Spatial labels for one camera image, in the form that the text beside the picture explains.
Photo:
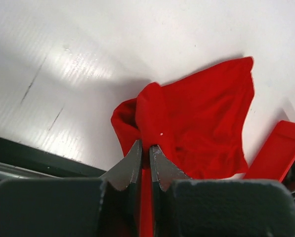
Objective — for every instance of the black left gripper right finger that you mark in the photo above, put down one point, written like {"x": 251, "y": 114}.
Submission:
{"x": 186, "y": 207}

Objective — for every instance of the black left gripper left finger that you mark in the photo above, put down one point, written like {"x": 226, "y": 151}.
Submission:
{"x": 34, "y": 204}

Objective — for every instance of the red t-shirt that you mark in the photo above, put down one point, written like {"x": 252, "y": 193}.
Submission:
{"x": 197, "y": 121}

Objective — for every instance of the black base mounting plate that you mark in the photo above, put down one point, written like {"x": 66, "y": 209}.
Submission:
{"x": 24, "y": 157}

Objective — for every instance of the red plastic tray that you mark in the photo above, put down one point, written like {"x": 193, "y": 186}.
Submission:
{"x": 276, "y": 156}

